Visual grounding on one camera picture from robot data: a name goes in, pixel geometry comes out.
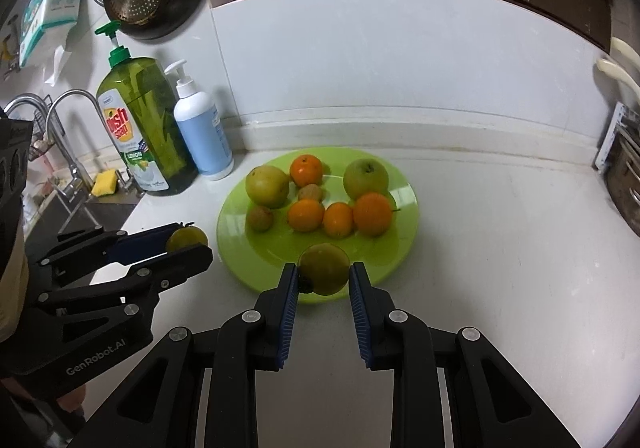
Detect orange mandarin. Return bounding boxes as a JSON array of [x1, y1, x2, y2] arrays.
[[287, 199, 325, 233], [290, 154, 324, 188]]

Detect pull-down kitchen faucet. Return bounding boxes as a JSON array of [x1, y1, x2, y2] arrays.
[[4, 94, 96, 201]]

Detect white utensil handles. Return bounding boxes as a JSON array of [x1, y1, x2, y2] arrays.
[[594, 37, 640, 106]]

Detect green dish soap bottle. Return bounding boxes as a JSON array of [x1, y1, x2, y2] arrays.
[[94, 20, 200, 197]]

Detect yellow sponge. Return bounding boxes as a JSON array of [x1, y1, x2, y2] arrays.
[[90, 170, 118, 197]]

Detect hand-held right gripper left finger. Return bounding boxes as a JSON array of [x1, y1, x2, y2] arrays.
[[65, 262, 301, 448]]

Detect steel kitchen sink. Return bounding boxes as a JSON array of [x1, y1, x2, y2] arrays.
[[22, 192, 142, 241]]

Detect green apple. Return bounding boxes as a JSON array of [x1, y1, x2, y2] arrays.
[[343, 158, 390, 201]]

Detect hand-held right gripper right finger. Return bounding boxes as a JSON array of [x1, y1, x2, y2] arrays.
[[348, 262, 596, 448]]

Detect person's left hand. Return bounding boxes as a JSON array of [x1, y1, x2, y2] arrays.
[[59, 384, 89, 415]]

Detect steel pot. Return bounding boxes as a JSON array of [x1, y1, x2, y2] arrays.
[[602, 125, 640, 231]]

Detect tall gooseneck faucet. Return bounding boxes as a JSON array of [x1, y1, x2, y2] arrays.
[[45, 89, 147, 199]]

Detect black wire rack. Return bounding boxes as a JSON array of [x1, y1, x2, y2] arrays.
[[27, 109, 55, 163]]

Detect smooth orange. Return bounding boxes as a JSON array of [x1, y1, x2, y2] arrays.
[[353, 193, 401, 236]]

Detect lime green plate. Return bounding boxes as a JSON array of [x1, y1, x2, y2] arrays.
[[216, 148, 420, 291]]

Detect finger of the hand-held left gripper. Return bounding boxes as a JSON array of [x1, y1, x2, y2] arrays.
[[37, 245, 214, 325], [37, 222, 193, 275]]

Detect large brown longan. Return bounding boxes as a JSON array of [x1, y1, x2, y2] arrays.
[[248, 205, 275, 233]]

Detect white pump bottle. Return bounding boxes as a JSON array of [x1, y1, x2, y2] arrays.
[[163, 59, 235, 181]]

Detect orange kumquat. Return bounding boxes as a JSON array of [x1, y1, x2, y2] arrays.
[[322, 202, 356, 238]]

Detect green tomato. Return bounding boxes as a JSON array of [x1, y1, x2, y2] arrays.
[[165, 225, 209, 254], [298, 243, 351, 298]]

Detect yellow-green apple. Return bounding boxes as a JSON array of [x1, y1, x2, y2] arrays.
[[245, 165, 291, 209]]

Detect white printed card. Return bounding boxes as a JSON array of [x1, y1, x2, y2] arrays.
[[594, 102, 628, 172]]

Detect teal and white package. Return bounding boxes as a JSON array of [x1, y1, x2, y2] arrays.
[[16, 0, 84, 68]]

